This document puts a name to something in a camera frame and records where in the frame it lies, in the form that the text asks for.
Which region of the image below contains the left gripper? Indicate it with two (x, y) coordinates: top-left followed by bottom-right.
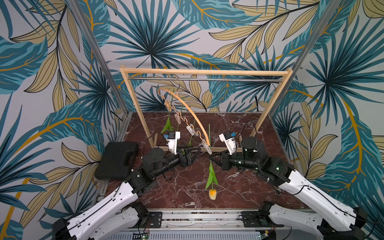
(153, 145), (201, 179)

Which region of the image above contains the orange cream tulip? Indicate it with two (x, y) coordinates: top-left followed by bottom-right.
(203, 141), (218, 201)

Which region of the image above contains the cream white tulip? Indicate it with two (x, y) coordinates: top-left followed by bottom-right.
(161, 92), (174, 134)

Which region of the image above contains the curved wooden clip hanger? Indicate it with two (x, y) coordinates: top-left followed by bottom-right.
(157, 87), (212, 152)

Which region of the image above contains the pink tulip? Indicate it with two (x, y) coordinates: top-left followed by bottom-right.
(175, 114), (182, 131)

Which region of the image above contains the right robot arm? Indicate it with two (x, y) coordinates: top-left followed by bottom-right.
(210, 135), (368, 240)

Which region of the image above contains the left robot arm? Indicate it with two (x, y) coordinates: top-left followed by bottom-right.
(52, 147), (201, 240)

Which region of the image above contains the wooden clothes rack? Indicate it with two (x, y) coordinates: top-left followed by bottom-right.
(120, 65), (294, 148)

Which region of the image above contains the black plastic case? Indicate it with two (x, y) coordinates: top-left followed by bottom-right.
(95, 142), (139, 181)

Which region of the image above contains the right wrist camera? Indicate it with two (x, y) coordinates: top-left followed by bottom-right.
(219, 131), (237, 155)

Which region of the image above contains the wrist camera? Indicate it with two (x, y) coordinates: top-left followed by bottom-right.
(164, 132), (181, 155)
(219, 131), (237, 155)

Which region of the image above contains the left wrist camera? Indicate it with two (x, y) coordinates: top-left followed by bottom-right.
(164, 132), (181, 155)

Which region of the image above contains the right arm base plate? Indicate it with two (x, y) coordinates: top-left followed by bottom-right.
(239, 211), (284, 229)

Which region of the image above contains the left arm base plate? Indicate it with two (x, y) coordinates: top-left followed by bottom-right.
(140, 212), (163, 229)

